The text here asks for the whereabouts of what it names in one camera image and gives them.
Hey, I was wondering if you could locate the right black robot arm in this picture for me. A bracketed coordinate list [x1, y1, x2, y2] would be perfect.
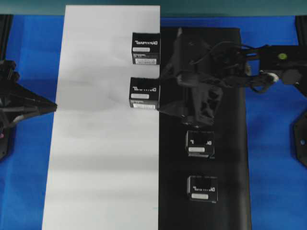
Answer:
[158, 28, 307, 127]

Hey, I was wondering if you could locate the right black aluminium rail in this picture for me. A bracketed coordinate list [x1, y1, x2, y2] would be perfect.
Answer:
[295, 15, 307, 46]

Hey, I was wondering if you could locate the left black aluminium rail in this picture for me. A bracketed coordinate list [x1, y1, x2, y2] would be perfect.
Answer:
[0, 14, 13, 60]

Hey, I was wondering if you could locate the black box row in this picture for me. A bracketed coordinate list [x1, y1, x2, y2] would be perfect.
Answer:
[187, 175, 218, 203]
[129, 77, 160, 110]
[185, 130, 215, 159]

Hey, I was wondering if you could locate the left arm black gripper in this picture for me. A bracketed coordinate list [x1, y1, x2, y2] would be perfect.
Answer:
[0, 82, 57, 126]

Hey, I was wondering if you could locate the white base board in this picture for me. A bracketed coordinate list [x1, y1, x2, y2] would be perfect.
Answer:
[42, 5, 160, 230]

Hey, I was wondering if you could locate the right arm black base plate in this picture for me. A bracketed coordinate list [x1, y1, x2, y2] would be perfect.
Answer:
[292, 111, 307, 167]

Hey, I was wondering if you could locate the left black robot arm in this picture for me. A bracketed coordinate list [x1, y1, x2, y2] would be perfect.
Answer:
[0, 60, 57, 160]

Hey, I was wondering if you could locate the black base board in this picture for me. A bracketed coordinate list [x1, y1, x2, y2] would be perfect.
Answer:
[157, 26, 252, 230]

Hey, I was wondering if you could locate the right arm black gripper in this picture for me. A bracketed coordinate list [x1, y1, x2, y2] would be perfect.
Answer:
[158, 28, 222, 126]

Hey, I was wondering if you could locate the black aluminium rail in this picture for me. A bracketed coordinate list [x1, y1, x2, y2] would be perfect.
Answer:
[0, 14, 13, 60]
[295, 15, 307, 46]

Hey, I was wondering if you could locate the black box on white base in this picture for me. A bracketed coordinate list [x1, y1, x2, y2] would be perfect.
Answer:
[131, 32, 161, 65]

